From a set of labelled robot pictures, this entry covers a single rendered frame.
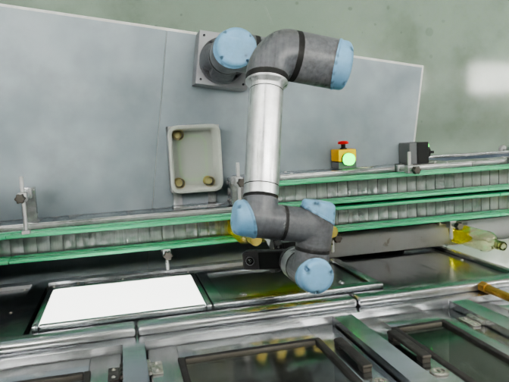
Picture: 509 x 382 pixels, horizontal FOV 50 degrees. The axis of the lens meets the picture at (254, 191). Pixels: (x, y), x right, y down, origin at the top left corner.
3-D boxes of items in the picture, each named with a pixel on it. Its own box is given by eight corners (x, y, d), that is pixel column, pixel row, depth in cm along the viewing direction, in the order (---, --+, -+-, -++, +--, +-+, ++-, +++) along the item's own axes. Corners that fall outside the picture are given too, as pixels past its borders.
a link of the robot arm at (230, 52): (211, 32, 169) (219, 20, 156) (253, 40, 172) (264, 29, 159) (206, 70, 169) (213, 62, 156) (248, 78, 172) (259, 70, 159)
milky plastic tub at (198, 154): (169, 191, 188) (171, 194, 180) (165, 126, 186) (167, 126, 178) (219, 188, 192) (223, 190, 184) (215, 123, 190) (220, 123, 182)
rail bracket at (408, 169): (392, 172, 195) (412, 174, 182) (392, 151, 194) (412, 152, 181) (403, 171, 196) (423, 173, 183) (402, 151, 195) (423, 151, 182)
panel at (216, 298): (49, 298, 160) (31, 339, 128) (48, 287, 160) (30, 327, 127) (335, 265, 182) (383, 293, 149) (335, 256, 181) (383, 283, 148)
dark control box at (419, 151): (398, 163, 209) (409, 164, 201) (398, 142, 208) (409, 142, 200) (417, 162, 211) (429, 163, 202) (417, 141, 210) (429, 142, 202)
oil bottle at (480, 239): (451, 242, 203) (498, 257, 177) (447, 228, 202) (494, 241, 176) (463, 236, 204) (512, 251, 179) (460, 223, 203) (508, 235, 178)
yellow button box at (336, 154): (330, 168, 202) (338, 169, 195) (329, 148, 201) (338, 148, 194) (348, 167, 204) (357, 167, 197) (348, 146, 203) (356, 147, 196)
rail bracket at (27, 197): (26, 225, 175) (14, 237, 154) (22, 173, 174) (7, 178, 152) (42, 223, 177) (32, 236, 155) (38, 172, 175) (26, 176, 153)
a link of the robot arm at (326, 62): (250, 34, 170) (303, 27, 119) (295, 43, 174) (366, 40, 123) (244, 73, 173) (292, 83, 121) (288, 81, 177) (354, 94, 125)
